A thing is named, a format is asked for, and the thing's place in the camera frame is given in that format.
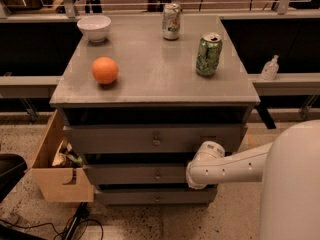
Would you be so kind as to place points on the clear sanitizer bottle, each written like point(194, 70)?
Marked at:
point(270, 69)

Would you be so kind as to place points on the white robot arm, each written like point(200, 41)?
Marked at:
point(289, 170)

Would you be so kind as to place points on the white soda can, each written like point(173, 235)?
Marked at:
point(171, 21)

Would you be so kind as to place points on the grey top drawer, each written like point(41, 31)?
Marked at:
point(106, 139)

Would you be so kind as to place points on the grey metal railing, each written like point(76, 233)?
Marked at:
point(297, 81)

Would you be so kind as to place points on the wooden side box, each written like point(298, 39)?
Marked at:
point(64, 182)

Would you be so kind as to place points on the orange fruit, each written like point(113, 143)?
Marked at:
point(105, 70)

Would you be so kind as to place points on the black chair edge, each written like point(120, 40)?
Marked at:
point(12, 169)

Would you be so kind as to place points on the white bowl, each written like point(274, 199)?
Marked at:
point(95, 27)

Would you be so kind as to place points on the grey drawer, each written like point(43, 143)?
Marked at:
point(106, 139)
point(156, 196)
point(145, 173)

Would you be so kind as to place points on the grey bottom drawer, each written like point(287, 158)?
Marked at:
point(156, 196)

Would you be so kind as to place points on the green soda can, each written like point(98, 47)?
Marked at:
point(210, 47)

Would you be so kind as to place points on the snack bags in box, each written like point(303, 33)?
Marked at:
point(65, 157)

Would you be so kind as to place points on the grey drawer cabinet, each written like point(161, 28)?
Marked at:
point(157, 84)

